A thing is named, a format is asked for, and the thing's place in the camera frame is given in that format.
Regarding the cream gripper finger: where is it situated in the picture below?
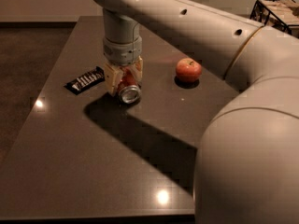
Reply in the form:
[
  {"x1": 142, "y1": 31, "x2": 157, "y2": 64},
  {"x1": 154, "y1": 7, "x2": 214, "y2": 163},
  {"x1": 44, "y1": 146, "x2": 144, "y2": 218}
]
[
  {"x1": 131, "y1": 57, "x2": 143, "y2": 85},
  {"x1": 104, "y1": 63, "x2": 123, "y2": 95}
]

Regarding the red coke can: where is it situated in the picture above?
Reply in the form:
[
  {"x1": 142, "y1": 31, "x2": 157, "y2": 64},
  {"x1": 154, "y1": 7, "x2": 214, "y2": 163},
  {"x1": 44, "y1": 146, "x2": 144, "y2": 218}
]
[{"x1": 117, "y1": 68, "x2": 141, "y2": 105}]

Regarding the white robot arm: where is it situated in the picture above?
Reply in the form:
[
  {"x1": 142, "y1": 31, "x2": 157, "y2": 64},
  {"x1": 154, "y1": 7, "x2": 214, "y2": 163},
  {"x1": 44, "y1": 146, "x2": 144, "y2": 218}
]
[{"x1": 93, "y1": 0, "x2": 299, "y2": 224}]

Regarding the black chocolate bar wrapper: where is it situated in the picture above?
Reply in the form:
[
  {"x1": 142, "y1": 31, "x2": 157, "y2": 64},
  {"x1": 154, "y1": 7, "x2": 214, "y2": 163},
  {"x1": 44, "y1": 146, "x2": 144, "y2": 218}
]
[{"x1": 65, "y1": 66, "x2": 105, "y2": 95}]

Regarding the red apple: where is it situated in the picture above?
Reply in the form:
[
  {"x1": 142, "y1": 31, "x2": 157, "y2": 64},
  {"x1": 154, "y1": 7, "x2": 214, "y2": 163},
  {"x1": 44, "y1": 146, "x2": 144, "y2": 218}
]
[{"x1": 176, "y1": 58, "x2": 202, "y2": 83}]

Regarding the black wire basket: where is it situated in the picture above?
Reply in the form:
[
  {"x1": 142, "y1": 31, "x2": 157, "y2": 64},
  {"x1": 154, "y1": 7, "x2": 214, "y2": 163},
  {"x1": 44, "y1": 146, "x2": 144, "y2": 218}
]
[{"x1": 249, "y1": 0, "x2": 299, "y2": 38}]

